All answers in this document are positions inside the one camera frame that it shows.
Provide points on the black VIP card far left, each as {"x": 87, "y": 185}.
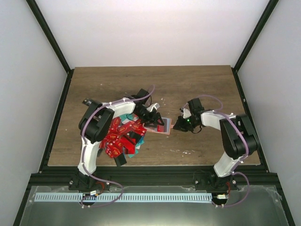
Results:
{"x": 87, "y": 101}

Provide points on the black card at front edge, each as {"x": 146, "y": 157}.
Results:
{"x": 120, "y": 160}

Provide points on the teal card front pile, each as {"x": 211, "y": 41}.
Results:
{"x": 137, "y": 147}

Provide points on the red VIP card front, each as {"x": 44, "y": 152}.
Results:
{"x": 112, "y": 150}

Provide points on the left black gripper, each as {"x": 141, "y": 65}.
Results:
{"x": 153, "y": 120}

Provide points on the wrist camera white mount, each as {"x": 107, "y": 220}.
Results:
{"x": 185, "y": 113}
{"x": 153, "y": 107}

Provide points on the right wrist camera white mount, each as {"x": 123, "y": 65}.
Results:
{"x": 185, "y": 113}

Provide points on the light blue slotted cable duct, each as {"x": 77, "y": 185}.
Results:
{"x": 126, "y": 197}

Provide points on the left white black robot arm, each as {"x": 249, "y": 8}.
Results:
{"x": 95, "y": 124}

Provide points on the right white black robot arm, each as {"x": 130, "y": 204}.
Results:
{"x": 239, "y": 138}

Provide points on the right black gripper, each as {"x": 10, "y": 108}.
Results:
{"x": 179, "y": 125}

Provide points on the red card left pile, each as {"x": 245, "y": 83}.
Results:
{"x": 124, "y": 135}

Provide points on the pink leather card holder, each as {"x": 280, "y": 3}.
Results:
{"x": 167, "y": 121}

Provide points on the black aluminium frame rail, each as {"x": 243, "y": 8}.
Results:
{"x": 202, "y": 177}

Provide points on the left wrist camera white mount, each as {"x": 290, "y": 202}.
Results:
{"x": 153, "y": 107}

